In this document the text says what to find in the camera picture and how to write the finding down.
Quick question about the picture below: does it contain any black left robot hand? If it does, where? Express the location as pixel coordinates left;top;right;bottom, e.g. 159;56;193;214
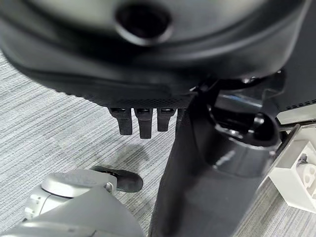
0;0;309;237

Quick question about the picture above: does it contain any white power strip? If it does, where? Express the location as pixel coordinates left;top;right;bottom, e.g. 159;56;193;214
288;143;316;198

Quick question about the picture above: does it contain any silver robot leg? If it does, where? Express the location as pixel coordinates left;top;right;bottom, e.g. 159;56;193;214
0;169;146;237

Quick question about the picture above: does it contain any white table frame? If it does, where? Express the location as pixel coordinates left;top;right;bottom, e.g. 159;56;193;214
268;123;316;212

